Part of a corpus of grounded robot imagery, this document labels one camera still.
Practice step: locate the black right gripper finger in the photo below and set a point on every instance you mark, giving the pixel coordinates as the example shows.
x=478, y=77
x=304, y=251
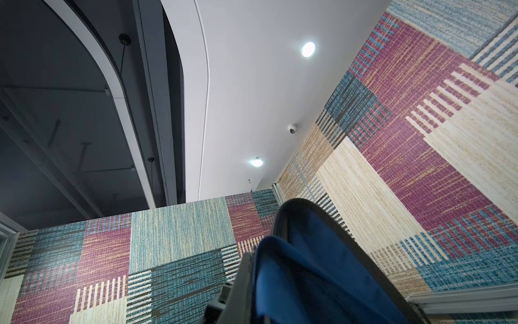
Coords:
x=236, y=302

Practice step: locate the blue zip jacket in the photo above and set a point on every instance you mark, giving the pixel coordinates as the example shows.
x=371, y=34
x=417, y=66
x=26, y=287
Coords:
x=309, y=270

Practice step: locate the round ceiling light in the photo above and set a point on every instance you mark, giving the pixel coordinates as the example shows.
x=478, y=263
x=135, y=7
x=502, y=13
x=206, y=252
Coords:
x=308, y=49
x=256, y=162

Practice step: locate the white ceiling dome camera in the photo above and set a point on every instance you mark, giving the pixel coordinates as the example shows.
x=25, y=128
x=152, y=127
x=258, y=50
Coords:
x=292, y=128

